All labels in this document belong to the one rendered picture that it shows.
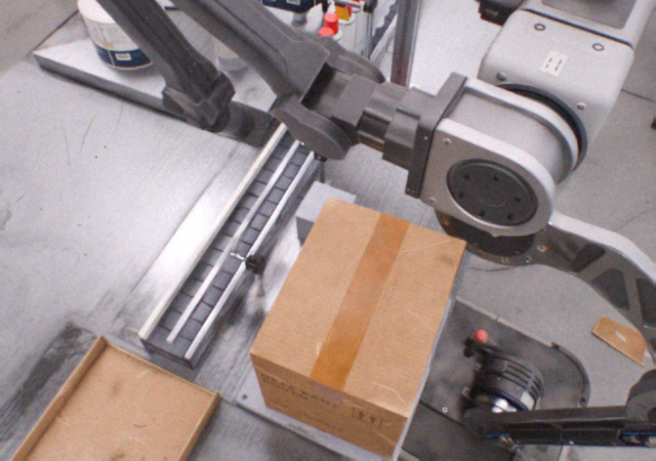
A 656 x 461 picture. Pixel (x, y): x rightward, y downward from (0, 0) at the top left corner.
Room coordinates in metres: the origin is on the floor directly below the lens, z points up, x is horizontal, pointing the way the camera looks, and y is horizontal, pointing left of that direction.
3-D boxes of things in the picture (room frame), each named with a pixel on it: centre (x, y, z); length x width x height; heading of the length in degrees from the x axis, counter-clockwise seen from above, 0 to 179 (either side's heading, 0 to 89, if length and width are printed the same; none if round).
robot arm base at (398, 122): (0.43, -0.08, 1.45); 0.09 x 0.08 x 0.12; 149
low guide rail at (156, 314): (0.90, 0.12, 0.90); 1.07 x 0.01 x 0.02; 155
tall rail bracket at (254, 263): (0.55, 0.16, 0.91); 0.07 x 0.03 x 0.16; 65
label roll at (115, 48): (1.26, 0.52, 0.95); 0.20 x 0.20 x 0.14
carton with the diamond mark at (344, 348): (0.39, -0.05, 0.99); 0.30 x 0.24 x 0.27; 157
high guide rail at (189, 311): (0.87, 0.05, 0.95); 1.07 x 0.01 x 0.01; 155
